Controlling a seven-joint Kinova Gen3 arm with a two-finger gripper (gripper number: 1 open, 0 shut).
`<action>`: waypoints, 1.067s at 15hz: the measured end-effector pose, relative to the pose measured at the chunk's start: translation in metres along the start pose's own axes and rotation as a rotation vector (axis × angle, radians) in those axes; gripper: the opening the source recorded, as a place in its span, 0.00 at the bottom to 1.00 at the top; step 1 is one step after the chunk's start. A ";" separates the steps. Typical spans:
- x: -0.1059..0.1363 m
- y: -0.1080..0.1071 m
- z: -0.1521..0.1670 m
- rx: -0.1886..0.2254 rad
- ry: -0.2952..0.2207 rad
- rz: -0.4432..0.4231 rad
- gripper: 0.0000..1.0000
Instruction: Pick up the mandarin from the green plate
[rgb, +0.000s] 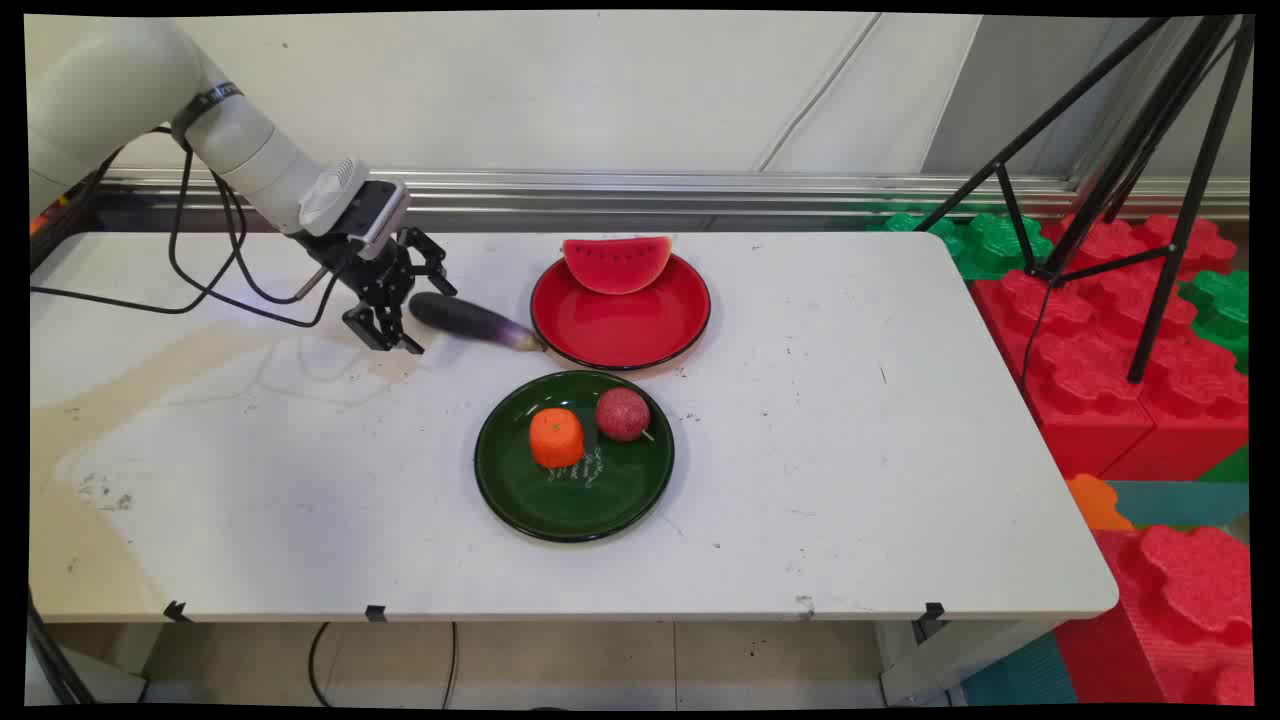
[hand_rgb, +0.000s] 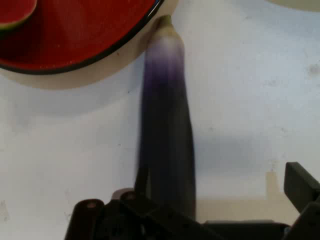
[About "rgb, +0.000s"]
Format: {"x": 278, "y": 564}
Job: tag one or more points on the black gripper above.
{"x": 370, "y": 278}

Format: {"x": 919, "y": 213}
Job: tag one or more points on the orange toy persimmon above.
{"x": 556, "y": 438}

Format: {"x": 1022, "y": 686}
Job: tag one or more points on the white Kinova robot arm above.
{"x": 120, "y": 80}

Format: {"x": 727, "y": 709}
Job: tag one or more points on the dark purple toy eggplant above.
{"x": 470, "y": 320}

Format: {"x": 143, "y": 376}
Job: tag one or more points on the toy watermelon slice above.
{"x": 617, "y": 265}

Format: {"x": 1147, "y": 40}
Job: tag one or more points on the red round plate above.
{"x": 620, "y": 330}

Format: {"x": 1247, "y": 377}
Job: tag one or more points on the red toy peach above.
{"x": 622, "y": 413}

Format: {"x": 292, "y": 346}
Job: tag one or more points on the dark green round plate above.
{"x": 590, "y": 500}

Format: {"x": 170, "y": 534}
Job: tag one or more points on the black tape piece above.
{"x": 376, "y": 613}
{"x": 177, "y": 611}
{"x": 932, "y": 612}

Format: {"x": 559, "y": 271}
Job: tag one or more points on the black stand leg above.
{"x": 55, "y": 655}

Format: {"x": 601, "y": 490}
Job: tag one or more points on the green foam block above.
{"x": 985, "y": 245}
{"x": 1222, "y": 305}

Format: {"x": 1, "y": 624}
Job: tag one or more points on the large red foam block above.
{"x": 1180, "y": 610}
{"x": 1070, "y": 380}
{"x": 1130, "y": 240}
{"x": 1190, "y": 410}

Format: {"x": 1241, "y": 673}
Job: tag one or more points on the orange foam piece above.
{"x": 1095, "y": 503}

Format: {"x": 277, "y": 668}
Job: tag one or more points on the teal foam mat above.
{"x": 1020, "y": 675}
{"x": 1190, "y": 503}

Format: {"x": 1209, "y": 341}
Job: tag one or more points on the black tripod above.
{"x": 1140, "y": 160}

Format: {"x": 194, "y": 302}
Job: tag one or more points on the white grey wrist camera module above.
{"x": 365, "y": 210}

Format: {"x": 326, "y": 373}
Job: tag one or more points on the silver metal wall rail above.
{"x": 650, "y": 192}

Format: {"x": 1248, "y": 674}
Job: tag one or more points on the white table leg frame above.
{"x": 950, "y": 660}

